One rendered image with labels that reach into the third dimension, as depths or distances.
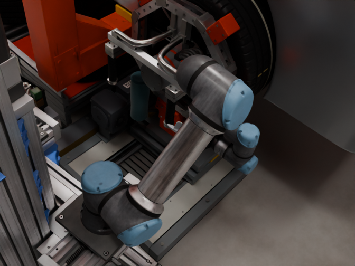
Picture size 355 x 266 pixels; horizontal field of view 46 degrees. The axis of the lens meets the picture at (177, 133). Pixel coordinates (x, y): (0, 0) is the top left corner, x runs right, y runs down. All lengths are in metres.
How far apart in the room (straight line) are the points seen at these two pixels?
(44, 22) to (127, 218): 1.06
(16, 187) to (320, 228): 1.76
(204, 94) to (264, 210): 1.49
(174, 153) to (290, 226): 1.46
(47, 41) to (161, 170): 1.05
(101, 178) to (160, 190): 0.18
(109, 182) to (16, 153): 0.26
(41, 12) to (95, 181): 0.93
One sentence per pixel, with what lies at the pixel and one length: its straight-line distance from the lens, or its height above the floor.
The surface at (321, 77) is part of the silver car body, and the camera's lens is 1.70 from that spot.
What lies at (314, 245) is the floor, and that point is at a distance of 2.44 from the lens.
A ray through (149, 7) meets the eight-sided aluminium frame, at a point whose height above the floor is 1.04.
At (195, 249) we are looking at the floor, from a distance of 2.26.
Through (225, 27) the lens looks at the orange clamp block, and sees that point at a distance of 1.57.
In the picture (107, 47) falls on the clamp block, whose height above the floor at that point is 0.94.
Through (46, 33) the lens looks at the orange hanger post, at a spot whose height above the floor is 0.88.
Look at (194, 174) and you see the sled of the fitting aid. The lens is 2.31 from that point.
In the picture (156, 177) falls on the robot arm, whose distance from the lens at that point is 1.10.
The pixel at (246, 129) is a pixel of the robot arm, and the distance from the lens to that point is 1.41.
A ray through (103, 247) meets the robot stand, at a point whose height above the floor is 0.82.
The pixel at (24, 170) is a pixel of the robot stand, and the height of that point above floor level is 1.11.
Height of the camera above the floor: 2.03
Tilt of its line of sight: 50 degrees down
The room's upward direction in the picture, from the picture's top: 8 degrees clockwise
